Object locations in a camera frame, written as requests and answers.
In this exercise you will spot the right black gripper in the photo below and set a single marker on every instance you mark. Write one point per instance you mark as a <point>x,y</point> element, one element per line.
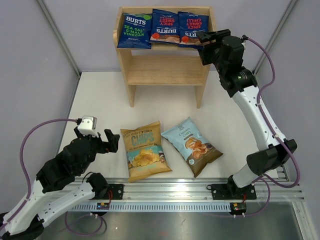
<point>208,36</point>

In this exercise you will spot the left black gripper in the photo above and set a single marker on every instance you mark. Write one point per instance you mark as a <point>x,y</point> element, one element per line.
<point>112,139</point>

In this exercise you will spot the blue Burts chilli bag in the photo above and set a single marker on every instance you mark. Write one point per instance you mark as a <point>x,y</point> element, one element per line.
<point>165,27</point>
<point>189,25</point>

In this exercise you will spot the tan kettle cooked chips bag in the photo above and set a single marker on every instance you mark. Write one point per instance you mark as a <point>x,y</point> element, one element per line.
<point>144,152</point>

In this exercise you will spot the blue Burts sea salt bag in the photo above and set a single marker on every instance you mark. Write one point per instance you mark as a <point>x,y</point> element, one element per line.
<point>136,31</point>

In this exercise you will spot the light blue cassava chips bag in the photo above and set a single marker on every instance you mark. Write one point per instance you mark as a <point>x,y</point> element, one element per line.
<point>195,149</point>

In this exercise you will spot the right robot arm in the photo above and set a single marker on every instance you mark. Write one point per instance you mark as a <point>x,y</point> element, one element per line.
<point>274,149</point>

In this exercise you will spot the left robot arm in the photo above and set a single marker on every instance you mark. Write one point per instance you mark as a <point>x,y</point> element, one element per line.
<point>35,212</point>

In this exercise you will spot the wooden two-tier shelf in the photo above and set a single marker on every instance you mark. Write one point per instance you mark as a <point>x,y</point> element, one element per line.
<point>161,66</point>

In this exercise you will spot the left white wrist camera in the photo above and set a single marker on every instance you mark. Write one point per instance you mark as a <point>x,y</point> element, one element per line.
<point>87,126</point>

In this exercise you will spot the aluminium mounting rail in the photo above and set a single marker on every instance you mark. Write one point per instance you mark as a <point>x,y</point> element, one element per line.
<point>190,190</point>

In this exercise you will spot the white slotted cable duct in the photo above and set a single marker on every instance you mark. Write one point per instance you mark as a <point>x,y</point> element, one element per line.
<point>148,207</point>

